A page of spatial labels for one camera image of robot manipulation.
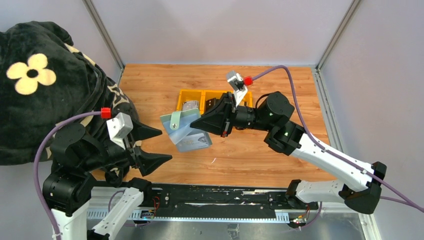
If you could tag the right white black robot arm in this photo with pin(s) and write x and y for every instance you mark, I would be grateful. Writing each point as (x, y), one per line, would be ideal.
(357, 184)

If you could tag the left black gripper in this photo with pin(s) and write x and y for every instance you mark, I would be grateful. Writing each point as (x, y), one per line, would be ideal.
(133, 149)

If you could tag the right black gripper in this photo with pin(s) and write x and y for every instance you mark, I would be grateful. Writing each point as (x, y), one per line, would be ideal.
(228, 117)

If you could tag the black floral blanket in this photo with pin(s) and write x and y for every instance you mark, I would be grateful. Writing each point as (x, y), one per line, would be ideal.
(45, 80)

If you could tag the aluminium frame post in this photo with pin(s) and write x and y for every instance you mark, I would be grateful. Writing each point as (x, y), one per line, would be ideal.
(352, 9)
(97, 20)

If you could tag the black card holder in bin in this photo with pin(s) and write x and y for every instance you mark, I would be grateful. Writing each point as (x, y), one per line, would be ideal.
(210, 104)

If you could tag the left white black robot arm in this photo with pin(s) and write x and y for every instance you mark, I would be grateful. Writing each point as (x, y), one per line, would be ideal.
(68, 190)

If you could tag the right aluminium frame post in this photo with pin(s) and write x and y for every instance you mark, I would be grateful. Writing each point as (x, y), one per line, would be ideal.
(352, 9)

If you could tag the yellow bin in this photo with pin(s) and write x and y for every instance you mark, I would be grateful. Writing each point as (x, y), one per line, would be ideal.
(246, 97)
(209, 94)
(191, 95)

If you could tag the green card holder wallet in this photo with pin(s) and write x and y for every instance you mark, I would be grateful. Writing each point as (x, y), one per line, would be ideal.
(178, 128)

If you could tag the left yellow bin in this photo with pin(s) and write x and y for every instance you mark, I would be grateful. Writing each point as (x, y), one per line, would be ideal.
(191, 95)

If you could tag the middle yellow bin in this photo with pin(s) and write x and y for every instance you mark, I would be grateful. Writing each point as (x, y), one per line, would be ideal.
(209, 94)

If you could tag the right yellow bin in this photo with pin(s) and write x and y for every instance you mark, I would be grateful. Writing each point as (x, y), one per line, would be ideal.
(246, 97)

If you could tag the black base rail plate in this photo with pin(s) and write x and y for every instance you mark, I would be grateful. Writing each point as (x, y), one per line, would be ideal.
(221, 203)

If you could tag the left aluminium frame post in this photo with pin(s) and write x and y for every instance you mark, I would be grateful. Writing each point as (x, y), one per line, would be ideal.
(97, 20)

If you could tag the silver cards in left bin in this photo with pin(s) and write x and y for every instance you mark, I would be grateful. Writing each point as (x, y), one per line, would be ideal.
(190, 105)

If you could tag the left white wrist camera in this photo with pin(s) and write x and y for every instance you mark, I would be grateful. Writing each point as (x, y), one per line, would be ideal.
(118, 128)

